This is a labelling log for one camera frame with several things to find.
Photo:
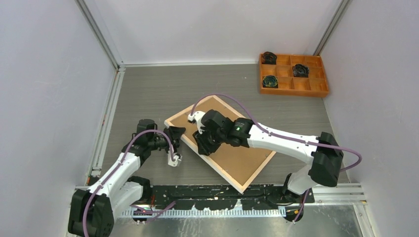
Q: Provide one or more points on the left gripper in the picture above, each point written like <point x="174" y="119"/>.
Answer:
<point x="174" y="132"/>

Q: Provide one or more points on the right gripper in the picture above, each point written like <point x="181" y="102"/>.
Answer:
<point x="203" y="145"/>

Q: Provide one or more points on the white wooden picture frame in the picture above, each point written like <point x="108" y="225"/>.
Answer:
<point x="212" y="166"/>

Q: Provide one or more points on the brown backing board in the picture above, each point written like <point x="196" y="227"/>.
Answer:
<point x="242" y="160"/>

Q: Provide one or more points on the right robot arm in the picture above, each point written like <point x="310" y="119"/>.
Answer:
<point x="323" y="161"/>

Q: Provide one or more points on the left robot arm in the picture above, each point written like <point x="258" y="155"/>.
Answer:
<point x="93" y="211"/>

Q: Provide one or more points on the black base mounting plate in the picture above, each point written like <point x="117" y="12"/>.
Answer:
<point x="218" y="197"/>

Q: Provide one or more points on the blue yellow tape roll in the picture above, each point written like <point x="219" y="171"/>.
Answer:
<point x="270" y="81"/>

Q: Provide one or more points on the black tape roll top-left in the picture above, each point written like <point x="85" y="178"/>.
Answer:
<point x="268" y="58"/>

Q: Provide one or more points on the black tape roll middle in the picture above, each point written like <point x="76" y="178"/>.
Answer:
<point x="300" y="71"/>

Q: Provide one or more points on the orange compartment tray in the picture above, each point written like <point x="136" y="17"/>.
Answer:
<point x="316" y="85"/>

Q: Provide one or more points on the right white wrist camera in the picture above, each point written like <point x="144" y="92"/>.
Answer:
<point x="196" y="117"/>

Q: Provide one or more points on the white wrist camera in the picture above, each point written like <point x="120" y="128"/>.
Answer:
<point x="196" y="117"/>
<point x="174" y="160"/>

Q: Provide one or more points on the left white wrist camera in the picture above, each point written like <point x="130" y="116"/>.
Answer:
<point x="174" y="160"/>

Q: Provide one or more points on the aluminium rail front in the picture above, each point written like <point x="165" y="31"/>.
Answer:
<point x="342" y="194"/>

